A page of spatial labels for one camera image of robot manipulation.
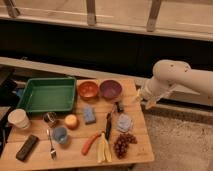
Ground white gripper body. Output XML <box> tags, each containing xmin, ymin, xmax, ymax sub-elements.
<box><xmin>140</xmin><ymin>77</ymin><xmax>169</xmax><ymax>101</ymax></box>

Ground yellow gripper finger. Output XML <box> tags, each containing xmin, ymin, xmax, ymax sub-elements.
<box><xmin>134</xmin><ymin>92</ymin><xmax>143</xmax><ymax>101</ymax></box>

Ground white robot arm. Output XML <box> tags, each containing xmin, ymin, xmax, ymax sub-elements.
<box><xmin>137</xmin><ymin>60</ymin><xmax>213</xmax><ymax>102</ymax></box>

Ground blue plastic cup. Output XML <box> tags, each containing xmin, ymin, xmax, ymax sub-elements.
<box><xmin>52</xmin><ymin>127</ymin><xmax>68</xmax><ymax>144</ymax></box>

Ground small metal cup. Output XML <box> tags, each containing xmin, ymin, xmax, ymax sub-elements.
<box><xmin>43</xmin><ymin>112</ymin><xmax>58</xmax><ymax>127</ymax></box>

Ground white paper cup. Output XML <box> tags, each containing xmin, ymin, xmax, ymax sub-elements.
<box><xmin>8</xmin><ymin>109</ymin><xmax>30</xmax><ymax>130</ymax></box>

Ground light blue cloth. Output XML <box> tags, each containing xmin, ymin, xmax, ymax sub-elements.
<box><xmin>117</xmin><ymin>114</ymin><xmax>133</xmax><ymax>133</ymax></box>

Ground purple bowl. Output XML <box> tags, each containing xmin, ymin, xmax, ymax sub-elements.
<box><xmin>99</xmin><ymin>80</ymin><xmax>122</xmax><ymax>99</ymax></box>

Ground wooden table board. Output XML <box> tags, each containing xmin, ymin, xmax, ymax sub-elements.
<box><xmin>0</xmin><ymin>78</ymin><xmax>154</xmax><ymax>171</ymax></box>

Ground purple grapes bunch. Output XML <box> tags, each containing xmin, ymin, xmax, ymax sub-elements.
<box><xmin>113</xmin><ymin>133</ymin><xmax>137</xmax><ymax>159</ymax></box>

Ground orange bowl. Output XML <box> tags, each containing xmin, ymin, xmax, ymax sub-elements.
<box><xmin>78</xmin><ymin>81</ymin><xmax>99</xmax><ymax>100</ymax></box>

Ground blue sponge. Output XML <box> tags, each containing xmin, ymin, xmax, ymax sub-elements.
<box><xmin>83</xmin><ymin>107</ymin><xmax>96</xmax><ymax>124</ymax></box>

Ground yellow banana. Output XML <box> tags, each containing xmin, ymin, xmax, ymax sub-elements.
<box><xmin>97</xmin><ymin>132</ymin><xmax>112</xmax><ymax>163</ymax></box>

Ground orange carrot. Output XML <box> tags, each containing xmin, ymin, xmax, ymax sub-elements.
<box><xmin>81</xmin><ymin>133</ymin><xmax>100</xmax><ymax>155</ymax></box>

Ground peach apple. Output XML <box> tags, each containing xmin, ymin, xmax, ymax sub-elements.
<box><xmin>64</xmin><ymin>114</ymin><xmax>79</xmax><ymax>130</ymax></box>

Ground green plastic tray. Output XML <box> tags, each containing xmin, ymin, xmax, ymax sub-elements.
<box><xmin>17</xmin><ymin>77</ymin><xmax>76</xmax><ymax>113</ymax></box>

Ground metal fork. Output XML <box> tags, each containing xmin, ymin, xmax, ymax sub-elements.
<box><xmin>46</xmin><ymin>129</ymin><xmax>57</xmax><ymax>160</ymax></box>

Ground black remote control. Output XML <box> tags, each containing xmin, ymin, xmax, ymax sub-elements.
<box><xmin>16</xmin><ymin>135</ymin><xmax>39</xmax><ymax>161</ymax></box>

